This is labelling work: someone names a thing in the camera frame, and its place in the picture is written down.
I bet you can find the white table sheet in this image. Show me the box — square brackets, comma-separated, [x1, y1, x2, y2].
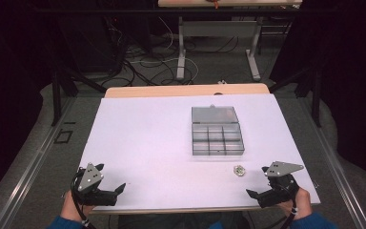
[78, 93, 321, 213]

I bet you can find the clear plastic compartment box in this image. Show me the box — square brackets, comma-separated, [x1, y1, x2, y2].
[191, 104, 246, 156]

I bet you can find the black horizontal bar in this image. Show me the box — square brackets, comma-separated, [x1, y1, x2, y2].
[32, 7, 336, 15]

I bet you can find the small silver metal object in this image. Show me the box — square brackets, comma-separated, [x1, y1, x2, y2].
[233, 164, 248, 177]

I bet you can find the white desk with metal legs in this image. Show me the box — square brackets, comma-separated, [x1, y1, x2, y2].
[157, 0, 303, 82]

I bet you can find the dark computer cabinet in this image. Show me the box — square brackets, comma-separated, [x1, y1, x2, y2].
[58, 13, 128, 74]

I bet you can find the aluminium rail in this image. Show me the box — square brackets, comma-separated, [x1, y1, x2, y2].
[298, 96, 366, 229]
[0, 96, 77, 229]

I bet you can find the tangle of floor cables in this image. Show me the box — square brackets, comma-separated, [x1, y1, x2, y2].
[108, 15, 239, 88]

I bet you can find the person's right hand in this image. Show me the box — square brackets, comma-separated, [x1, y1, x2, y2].
[277, 186, 313, 221]

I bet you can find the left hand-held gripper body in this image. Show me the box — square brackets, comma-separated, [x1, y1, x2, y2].
[71, 162, 119, 207]

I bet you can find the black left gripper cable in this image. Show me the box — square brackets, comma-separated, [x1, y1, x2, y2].
[70, 170, 97, 229]

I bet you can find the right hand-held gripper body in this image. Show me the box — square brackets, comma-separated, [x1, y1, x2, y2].
[256, 160, 305, 210]

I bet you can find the person's left hand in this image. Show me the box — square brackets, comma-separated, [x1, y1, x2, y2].
[60, 190, 95, 222]

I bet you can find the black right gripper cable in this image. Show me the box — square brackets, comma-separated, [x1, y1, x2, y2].
[279, 181, 300, 229]

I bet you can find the black metal stand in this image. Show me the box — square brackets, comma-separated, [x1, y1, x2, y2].
[51, 68, 108, 127]
[268, 65, 324, 129]

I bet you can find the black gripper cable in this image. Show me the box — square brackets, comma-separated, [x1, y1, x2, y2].
[279, 181, 300, 229]
[70, 170, 97, 229]

